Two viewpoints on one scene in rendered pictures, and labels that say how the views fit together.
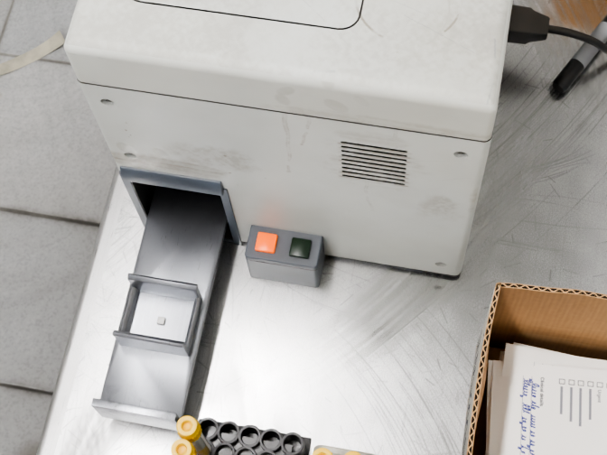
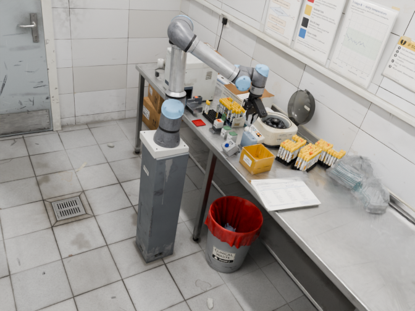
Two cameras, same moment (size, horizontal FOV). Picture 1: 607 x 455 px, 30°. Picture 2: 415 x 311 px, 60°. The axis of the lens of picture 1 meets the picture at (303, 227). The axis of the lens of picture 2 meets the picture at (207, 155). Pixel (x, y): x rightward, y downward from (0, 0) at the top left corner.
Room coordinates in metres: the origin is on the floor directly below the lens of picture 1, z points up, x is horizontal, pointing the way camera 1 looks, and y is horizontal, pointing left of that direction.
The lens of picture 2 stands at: (-1.10, 1.80, 2.03)
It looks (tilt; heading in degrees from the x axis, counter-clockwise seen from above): 35 degrees down; 305
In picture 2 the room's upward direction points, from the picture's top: 11 degrees clockwise
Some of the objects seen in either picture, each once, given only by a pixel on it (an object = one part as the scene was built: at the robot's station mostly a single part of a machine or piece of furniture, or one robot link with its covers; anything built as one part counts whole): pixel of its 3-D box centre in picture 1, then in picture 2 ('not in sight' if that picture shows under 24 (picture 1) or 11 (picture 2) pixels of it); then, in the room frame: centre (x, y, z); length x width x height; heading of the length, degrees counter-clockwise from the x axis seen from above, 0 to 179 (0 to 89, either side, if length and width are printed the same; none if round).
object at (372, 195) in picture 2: not in sight; (373, 190); (-0.94, 0.01, 0.94); 0.20 x 0.17 x 0.14; 137
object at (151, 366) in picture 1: (166, 292); (191, 102); (0.31, 0.12, 0.92); 0.21 x 0.07 x 0.05; 162
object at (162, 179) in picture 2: not in sight; (159, 203); (0.07, 0.56, 0.44); 0.20 x 0.20 x 0.87; 72
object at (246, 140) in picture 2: not in sight; (248, 142); (-0.23, 0.19, 0.92); 0.10 x 0.07 x 0.10; 157
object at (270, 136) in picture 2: not in sight; (271, 128); (-0.23, -0.06, 0.94); 0.30 x 0.24 x 0.12; 63
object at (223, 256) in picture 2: not in sight; (230, 235); (-0.31, 0.24, 0.22); 0.38 x 0.37 x 0.44; 162
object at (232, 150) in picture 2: not in sight; (232, 147); (-0.20, 0.30, 0.92); 0.13 x 0.07 x 0.08; 72
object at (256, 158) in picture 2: not in sight; (256, 158); (-0.36, 0.29, 0.93); 0.13 x 0.13 x 0.10; 72
